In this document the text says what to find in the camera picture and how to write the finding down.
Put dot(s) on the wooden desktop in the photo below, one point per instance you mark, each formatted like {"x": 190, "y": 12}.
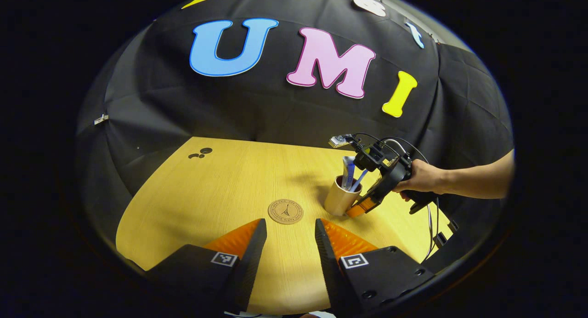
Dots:
{"x": 206, "y": 194}

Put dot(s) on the beige cup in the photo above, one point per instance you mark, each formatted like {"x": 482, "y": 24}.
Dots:
{"x": 337, "y": 201}

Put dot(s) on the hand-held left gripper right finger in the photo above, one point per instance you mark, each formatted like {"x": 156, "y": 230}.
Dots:
{"x": 330, "y": 267}

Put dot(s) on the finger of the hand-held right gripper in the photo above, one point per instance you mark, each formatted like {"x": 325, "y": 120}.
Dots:
{"x": 363, "y": 207}

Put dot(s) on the white toothpaste tube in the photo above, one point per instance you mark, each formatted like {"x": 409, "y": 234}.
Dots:
{"x": 348, "y": 171}

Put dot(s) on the black backdrop cloth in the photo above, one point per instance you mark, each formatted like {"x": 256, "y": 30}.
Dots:
{"x": 161, "y": 106}

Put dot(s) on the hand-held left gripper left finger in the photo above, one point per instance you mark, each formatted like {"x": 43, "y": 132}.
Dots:
{"x": 251, "y": 263}

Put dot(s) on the round cork coaster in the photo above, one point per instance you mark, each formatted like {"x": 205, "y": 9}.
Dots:
{"x": 285, "y": 212}

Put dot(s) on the silver metal clip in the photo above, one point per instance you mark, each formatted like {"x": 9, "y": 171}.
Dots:
{"x": 101, "y": 119}

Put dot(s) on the black desk clamp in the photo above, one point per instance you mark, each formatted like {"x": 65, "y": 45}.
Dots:
{"x": 441, "y": 240}
{"x": 453, "y": 226}

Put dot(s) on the light blue toothbrush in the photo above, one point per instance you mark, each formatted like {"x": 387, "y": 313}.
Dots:
{"x": 359, "y": 179}

